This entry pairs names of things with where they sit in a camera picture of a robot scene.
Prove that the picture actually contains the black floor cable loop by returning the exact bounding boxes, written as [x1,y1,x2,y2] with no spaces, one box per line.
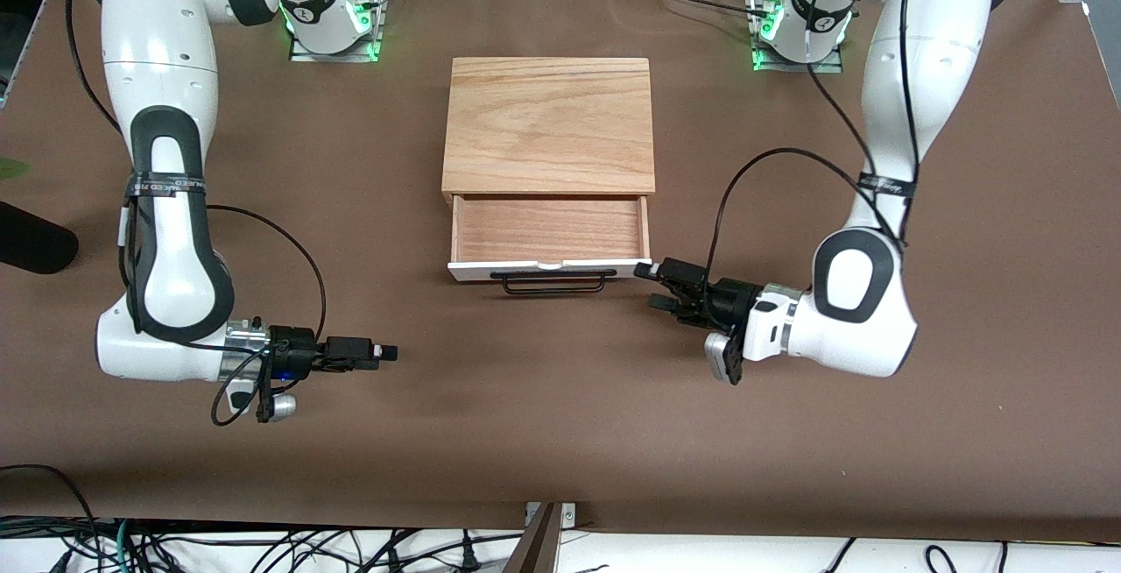
[0,464,99,573]

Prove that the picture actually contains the dark camera mount post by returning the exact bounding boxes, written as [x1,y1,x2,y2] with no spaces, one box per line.
[504,503,561,573]

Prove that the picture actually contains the black rounded object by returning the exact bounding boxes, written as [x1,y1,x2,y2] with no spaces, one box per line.
[0,201,80,274]

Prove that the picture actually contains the white-fronted drawer with handle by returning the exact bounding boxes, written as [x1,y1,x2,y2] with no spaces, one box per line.
[447,194,653,285]

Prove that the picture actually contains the small metal bracket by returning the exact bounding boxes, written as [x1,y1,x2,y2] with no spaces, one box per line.
[525,503,577,528]

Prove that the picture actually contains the wooden drawer cabinet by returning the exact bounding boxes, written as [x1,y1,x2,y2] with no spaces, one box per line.
[442,56,658,199]

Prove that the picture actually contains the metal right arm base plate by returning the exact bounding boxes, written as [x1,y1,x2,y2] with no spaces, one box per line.
[289,0,384,63]

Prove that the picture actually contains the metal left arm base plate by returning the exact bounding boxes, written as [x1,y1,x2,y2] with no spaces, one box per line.
[751,0,843,73]

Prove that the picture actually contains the black drawer handle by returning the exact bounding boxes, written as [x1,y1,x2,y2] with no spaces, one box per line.
[490,268,617,296]

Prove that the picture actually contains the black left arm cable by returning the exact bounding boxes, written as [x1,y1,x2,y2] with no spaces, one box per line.
[714,0,920,289]

